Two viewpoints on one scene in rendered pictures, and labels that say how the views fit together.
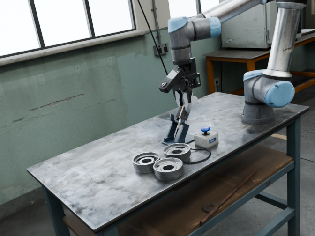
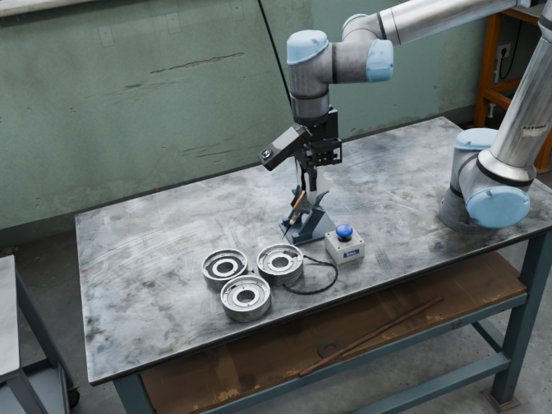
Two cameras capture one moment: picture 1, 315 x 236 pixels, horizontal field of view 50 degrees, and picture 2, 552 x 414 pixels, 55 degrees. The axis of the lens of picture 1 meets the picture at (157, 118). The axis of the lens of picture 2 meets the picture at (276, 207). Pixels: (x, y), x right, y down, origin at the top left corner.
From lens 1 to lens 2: 0.55 m
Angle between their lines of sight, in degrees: 24
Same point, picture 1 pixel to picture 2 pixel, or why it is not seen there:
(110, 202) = (138, 333)
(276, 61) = (506, 145)
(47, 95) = (181, 50)
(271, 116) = not seen: hidden behind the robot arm
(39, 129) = (166, 103)
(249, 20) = not seen: outside the picture
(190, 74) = (323, 140)
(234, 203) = (374, 351)
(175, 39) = (294, 79)
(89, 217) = (97, 353)
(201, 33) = (348, 76)
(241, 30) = not seen: outside the picture
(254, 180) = (430, 318)
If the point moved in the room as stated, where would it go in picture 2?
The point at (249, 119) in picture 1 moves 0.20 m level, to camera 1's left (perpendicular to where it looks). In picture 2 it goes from (446, 218) to (364, 209)
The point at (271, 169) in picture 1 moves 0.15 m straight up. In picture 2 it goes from (472, 302) to (480, 261)
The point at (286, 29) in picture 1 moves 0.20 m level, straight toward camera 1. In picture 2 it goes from (540, 88) to (499, 135)
